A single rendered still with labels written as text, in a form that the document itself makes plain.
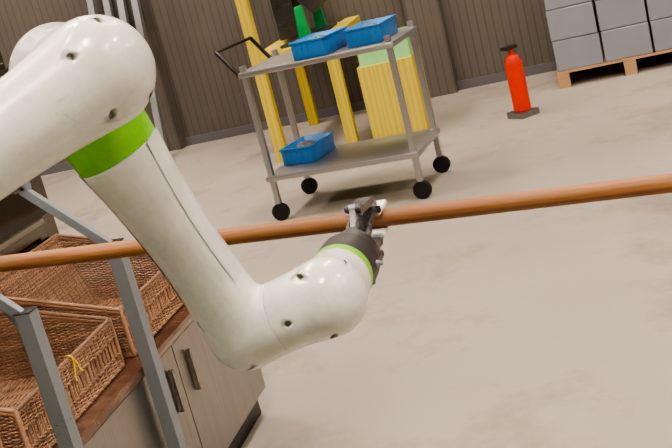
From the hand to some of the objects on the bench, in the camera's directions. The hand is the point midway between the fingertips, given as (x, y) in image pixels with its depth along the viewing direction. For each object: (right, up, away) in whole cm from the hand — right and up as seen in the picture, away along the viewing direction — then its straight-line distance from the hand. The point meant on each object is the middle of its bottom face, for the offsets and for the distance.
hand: (376, 219), depth 172 cm
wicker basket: (-81, -39, +162) cm, 185 cm away
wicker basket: (-94, -56, +105) cm, 152 cm away
